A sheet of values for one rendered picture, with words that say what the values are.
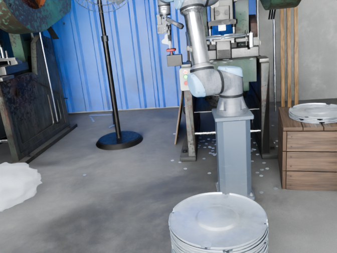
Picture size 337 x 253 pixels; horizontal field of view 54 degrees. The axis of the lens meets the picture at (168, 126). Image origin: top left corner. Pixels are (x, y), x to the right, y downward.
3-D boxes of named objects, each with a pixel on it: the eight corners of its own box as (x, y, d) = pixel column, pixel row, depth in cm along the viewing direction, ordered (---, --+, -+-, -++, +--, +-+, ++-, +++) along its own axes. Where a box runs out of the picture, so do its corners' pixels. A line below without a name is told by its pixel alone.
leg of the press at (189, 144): (197, 161, 224) (187, 21, 196) (180, 161, 225) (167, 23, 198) (201, 120, 310) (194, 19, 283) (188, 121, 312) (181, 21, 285)
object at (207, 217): (270, 198, 108) (270, 196, 108) (263, 258, 82) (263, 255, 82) (185, 190, 118) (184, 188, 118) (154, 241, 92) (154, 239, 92)
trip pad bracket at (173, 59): (183, 83, 214) (181, 52, 208) (169, 84, 216) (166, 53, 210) (184, 82, 220) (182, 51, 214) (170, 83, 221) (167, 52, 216)
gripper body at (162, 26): (159, 34, 213) (157, 14, 210) (172, 33, 212) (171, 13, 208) (157, 34, 206) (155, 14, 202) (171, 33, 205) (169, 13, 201)
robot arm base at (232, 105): (249, 115, 159) (249, 95, 156) (217, 117, 160) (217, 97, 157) (243, 107, 174) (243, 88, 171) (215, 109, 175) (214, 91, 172)
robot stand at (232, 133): (255, 199, 171) (254, 115, 158) (218, 202, 172) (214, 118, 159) (248, 182, 189) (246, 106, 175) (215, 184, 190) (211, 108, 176)
